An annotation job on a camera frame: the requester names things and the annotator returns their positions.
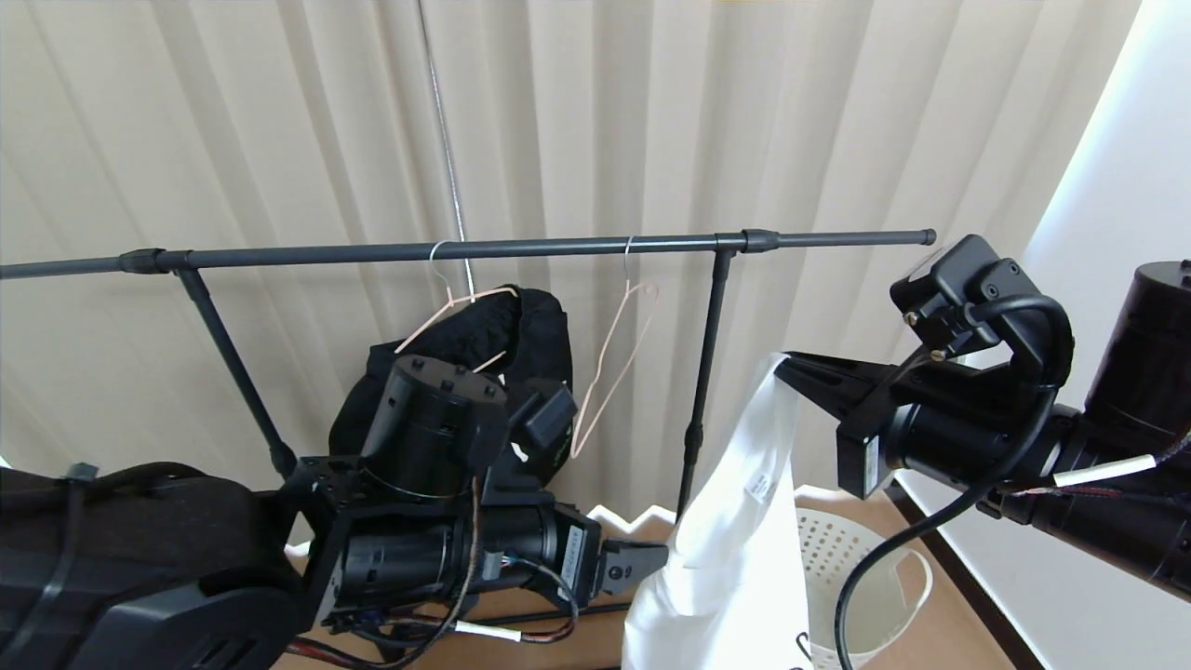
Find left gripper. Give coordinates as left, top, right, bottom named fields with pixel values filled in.
left=333, top=501, right=606, bottom=622

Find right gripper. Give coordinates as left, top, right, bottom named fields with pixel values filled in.
left=836, top=375, right=1082, bottom=501

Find pink clothes hanger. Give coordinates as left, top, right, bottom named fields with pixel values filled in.
left=395, top=240, right=519, bottom=375
left=570, top=235, right=661, bottom=460

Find black shorts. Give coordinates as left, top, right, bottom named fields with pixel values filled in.
left=328, top=285, right=575, bottom=487

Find white garment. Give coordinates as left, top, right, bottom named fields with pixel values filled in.
left=622, top=354, right=816, bottom=670

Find white laundry basket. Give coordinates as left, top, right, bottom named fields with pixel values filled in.
left=796, top=507, right=934, bottom=670

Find black clothes rack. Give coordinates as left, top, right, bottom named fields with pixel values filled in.
left=0, top=228, right=937, bottom=626

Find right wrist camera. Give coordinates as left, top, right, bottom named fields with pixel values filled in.
left=890, top=234, right=1076, bottom=382

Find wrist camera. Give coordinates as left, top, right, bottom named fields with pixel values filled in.
left=507, top=380, right=580, bottom=459
left=890, top=234, right=1076, bottom=382

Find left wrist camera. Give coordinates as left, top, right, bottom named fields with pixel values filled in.
left=507, top=380, right=580, bottom=459

